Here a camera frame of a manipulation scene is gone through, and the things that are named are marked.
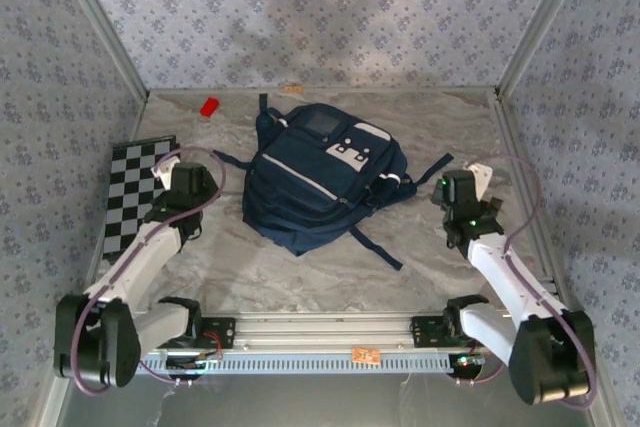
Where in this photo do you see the navy blue white backpack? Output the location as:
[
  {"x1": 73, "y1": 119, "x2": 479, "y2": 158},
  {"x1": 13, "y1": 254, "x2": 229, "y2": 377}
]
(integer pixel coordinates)
[{"x1": 212, "y1": 93, "x2": 455, "y2": 272}]

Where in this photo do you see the black grey chessboard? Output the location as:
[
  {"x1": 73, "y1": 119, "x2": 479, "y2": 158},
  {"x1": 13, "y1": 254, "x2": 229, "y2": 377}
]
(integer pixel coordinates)
[{"x1": 102, "y1": 134, "x2": 182, "y2": 264}]

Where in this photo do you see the red toy brick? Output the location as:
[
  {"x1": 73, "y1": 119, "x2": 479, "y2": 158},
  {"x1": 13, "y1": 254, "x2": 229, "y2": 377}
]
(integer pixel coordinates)
[{"x1": 198, "y1": 95, "x2": 221, "y2": 119}]

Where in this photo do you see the grey metal sheet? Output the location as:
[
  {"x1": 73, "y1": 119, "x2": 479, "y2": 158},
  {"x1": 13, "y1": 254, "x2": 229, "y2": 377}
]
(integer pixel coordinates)
[{"x1": 49, "y1": 354, "x2": 601, "y2": 427}]

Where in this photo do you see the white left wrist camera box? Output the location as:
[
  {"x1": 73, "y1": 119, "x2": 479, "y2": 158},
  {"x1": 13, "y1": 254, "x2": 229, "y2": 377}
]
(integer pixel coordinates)
[{"x1": 151, "y1": 155, "x2": 182, "y2": 192}]

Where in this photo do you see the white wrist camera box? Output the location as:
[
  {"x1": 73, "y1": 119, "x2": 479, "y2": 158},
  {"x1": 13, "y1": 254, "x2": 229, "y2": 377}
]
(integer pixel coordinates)
[
  {"x1": 151, "y1": 155, "x2": 182, "y2": 192},
  {"x1": 464, "y1": 160, "x2": 495, "y2": 201}
]

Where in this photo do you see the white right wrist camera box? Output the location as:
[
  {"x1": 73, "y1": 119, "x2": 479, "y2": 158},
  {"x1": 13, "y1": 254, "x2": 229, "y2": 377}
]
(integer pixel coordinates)
[{"x1": 464, "y1": 160, "x2": 495, "y2": 201}]

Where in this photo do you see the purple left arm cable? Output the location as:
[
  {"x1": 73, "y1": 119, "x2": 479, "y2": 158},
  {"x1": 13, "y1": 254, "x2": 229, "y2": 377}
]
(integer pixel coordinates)
[{"x1": 69, "y1": 145, "x2": 229, "y2": 394}]

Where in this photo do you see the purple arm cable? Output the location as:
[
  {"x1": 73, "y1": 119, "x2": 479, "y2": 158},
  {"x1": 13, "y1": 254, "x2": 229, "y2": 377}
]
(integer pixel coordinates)
[
  {"x1": 69, "y1": 145, "x2": 229, "y2": 394},
  {"x1": 457, "y1": 154, "x2": 600, "y2": 408}
]

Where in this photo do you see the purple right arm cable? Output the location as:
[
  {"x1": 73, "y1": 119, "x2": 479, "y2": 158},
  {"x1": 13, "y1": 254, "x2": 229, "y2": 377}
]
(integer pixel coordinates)
[{"x1": 457, "y1": 154, "x2": 600, "y2": 408}]

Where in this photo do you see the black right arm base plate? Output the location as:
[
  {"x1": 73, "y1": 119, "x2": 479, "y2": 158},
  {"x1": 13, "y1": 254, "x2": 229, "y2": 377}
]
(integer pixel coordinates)
[{"x1": 410, "y1": 315, "x2": 481, "y2": 348}]

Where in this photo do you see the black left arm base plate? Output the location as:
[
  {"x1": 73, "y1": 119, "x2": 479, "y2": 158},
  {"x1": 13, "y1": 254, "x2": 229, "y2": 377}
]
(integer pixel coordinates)
[{"x1": 164, "y1": 316, "x2": 237, "y2": 351}]

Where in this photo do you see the aluminium frame post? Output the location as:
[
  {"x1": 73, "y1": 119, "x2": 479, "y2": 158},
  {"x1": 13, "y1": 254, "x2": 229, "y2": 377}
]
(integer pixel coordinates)
[
  {"x1": 49, "y1": 0, "x2": 151, "y2": 102},
  {"x1": 493, "y1": 0, "x2": 597, "y2": 101}
]

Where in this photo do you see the aluminium mounting rail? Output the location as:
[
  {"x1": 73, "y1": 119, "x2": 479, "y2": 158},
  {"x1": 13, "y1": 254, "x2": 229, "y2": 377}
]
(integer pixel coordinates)
[{"x1": 137, "y1": 312, "x2": 521, "y2": 354}]

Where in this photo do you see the grey slotted cable duct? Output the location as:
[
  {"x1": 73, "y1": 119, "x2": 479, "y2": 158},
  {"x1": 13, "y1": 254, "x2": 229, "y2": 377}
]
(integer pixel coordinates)
[{"x1": 139, "y1": 352, "x2": 456, "y2": 376}]

